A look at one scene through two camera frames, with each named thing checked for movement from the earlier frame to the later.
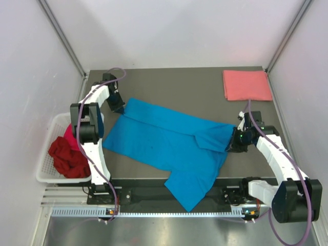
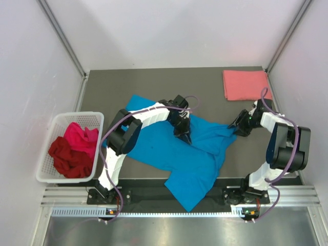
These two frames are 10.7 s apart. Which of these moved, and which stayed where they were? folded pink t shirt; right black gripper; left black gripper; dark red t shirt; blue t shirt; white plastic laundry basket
Moved: right black gripper; left black gripper
Stayed: dark red t shirt; blue t shirt; white plastic laundry basket; folded pink t shirt
